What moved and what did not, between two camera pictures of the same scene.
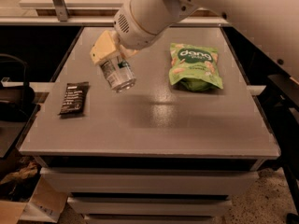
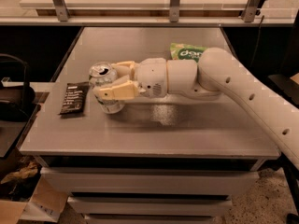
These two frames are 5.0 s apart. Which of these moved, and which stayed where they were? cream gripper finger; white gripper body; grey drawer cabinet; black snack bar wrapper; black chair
Moved: cream gripper finger; white gripper body
Stayed: black snack bar wrapper; grey drawer cabinet; black chair
